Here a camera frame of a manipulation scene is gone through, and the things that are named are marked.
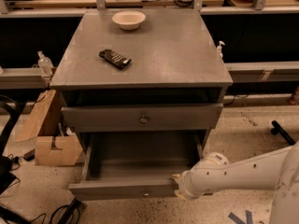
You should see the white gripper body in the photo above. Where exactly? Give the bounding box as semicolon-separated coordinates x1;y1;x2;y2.
178;171;198;200

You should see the grey drawer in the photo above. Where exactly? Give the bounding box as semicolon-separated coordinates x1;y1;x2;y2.
62;104;223;133
69;131;202;201

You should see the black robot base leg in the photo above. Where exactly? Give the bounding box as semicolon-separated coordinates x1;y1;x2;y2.
270;120;295;146

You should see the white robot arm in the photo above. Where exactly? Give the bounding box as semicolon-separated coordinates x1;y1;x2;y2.
173;143;299;224

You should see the grey top drawer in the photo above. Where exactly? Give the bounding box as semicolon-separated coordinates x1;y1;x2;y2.
62;104;223;133

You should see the grey wooden drawer cabinet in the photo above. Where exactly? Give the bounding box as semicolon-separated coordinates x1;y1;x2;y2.
50;8;234;147

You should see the black power strip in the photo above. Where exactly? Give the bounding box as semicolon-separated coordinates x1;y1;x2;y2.
58;198;81;224

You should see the brown cardboard box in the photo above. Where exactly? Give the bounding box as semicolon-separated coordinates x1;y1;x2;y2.
15;90;82;166

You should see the white pump bottle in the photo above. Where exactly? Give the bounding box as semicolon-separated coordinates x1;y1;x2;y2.
216;41;225;58

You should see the orange bottle on floor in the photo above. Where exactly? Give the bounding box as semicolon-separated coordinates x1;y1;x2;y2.
288;86;299;105

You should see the black snack bar packet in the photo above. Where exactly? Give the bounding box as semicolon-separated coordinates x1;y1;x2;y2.
99;49;131;70

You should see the white paper bowl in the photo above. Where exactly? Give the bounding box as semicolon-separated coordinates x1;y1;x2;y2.
112;11;146;31

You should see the clear plastic bottle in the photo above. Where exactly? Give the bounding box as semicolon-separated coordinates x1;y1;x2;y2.
37;51;54;76

